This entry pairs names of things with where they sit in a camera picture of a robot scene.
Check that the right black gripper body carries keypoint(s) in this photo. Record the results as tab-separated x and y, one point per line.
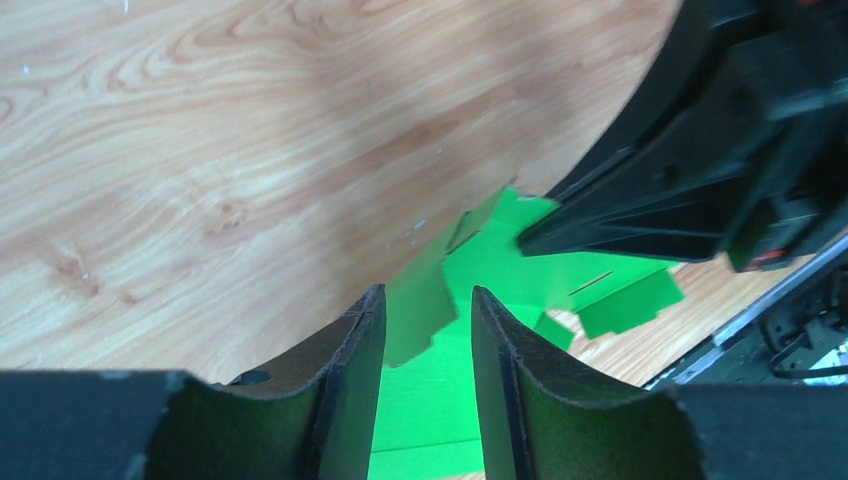
745	64

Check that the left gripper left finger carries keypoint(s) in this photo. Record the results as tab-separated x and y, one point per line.
308	413

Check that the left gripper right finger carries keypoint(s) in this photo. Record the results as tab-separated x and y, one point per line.
544	414

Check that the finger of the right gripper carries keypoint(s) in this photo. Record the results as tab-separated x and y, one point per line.
683	197

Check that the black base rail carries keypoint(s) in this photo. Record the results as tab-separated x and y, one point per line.
795	333

